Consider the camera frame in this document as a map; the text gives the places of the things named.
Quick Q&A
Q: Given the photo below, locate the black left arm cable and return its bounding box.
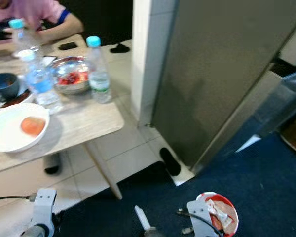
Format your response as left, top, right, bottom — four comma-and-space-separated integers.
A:
0, 195, 37, 204

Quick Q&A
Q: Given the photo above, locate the orange-red tomato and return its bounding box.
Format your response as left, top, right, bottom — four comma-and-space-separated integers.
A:
21, 116, 46, 137

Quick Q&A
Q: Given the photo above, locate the dark blue carpet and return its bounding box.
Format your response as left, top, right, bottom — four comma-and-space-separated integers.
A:
54, 131, 296, 237

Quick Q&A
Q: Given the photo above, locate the grey slipper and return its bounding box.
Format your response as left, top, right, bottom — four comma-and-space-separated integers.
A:
43, 153, 61, 175

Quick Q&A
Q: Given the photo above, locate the steel bowl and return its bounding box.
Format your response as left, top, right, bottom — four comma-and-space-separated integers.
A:
52, 56, 92, 95

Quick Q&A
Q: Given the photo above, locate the white floor tape strip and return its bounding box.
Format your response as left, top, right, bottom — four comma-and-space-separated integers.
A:
134, 205, 152, 233

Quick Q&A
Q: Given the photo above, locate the white sachet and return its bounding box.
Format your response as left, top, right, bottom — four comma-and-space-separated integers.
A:
206, 200, 231, 228

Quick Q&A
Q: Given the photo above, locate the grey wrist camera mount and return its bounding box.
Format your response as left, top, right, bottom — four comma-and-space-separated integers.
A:
31, 188, 57, 228
186, 200, 218, 237

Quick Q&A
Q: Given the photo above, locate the red black noodle bowl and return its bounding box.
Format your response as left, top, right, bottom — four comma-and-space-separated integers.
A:
196, 192, 239, 235

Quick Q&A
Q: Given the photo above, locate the grey fridge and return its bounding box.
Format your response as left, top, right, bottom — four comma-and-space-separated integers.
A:
152, 0, 296, 172

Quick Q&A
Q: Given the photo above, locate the brown food piece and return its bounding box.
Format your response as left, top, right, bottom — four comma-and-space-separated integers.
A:
0, 93, 30, 108

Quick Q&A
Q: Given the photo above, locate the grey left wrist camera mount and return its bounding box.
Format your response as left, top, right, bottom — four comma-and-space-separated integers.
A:
31, 188, 57, 228

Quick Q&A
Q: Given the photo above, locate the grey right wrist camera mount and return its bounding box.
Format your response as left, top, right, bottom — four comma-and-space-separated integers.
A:
186, 200, 218, 237

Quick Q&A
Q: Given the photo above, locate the light wooden table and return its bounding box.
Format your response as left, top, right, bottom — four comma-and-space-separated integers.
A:
0, 34, 125, 200

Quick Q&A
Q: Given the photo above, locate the person in pink shirt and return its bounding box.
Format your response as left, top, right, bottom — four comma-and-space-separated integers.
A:
0, 0, 84, 47

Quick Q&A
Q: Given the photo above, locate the black slipper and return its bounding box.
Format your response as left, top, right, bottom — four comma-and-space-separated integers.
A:
110, 43, 131, 54

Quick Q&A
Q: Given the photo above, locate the white-capped blue-label water bottle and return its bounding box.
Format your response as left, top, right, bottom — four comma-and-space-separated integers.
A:
18, 49, 62, 115

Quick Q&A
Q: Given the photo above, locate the teal-capped clear water bottle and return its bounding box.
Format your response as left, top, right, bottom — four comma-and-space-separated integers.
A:
86, 36, 112, 104
9, 19, 40, 57

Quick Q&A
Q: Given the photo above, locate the small white card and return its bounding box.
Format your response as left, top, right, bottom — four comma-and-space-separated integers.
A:
42, 55, 57, 67

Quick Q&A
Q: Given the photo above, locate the black oval pad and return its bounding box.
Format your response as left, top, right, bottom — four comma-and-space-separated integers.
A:
159, 147, 182, 177

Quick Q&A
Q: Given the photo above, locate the white bowl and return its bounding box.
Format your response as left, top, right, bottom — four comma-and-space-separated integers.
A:
0, 103, 50, 153

